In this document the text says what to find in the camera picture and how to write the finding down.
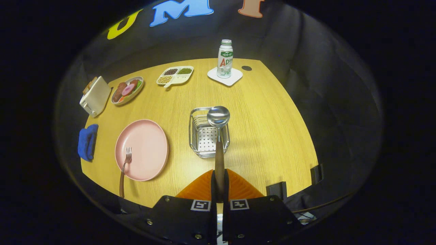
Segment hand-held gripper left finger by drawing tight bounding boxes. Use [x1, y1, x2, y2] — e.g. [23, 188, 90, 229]
[146, 169, 219, 245]

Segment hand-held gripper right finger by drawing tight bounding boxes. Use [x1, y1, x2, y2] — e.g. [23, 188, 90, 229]
[223, 169, 302, 244]

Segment white coaster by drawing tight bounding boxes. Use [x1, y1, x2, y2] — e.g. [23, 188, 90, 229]
[207, 67, 244, 86]

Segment blue towel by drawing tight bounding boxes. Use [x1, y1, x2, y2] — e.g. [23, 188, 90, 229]
[78, 124, 99, 162]

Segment metal wire basket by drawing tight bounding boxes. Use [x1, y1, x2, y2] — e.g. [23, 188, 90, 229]
[189, 107, 231, 159]

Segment black table clamp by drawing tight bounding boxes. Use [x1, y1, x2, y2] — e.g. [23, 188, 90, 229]
[266, 181, 287, 201]
[310, 164, 323, 186]

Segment white drink bottle green label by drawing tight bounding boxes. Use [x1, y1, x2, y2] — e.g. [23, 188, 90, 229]
[217, 39, 234, 79]

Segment pink plate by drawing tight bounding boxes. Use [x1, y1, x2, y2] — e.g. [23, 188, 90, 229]
[115, 119, 169, 181]

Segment metal fork wooden handle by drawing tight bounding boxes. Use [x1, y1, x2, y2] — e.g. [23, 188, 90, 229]
[119, 147, 133, 198]

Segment white divided snack tray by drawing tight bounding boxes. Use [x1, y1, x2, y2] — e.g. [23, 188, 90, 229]
[156, 66, 194, 88]

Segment large brown meat piece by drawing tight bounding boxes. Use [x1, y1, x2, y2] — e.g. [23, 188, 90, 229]
[112, 82, 127, 102]

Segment grey food plate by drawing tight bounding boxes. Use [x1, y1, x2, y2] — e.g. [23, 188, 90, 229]
[111, 76, 144, 105]

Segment dark cable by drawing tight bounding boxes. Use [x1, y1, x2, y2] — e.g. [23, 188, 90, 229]
[292, 193, 353, 214]

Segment white toaster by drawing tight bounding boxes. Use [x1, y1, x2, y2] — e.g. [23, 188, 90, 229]
[79, 76, 112, 118]

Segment metal spoon wooden handle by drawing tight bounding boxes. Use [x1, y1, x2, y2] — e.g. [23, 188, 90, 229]
[207, 106, 231, 202]

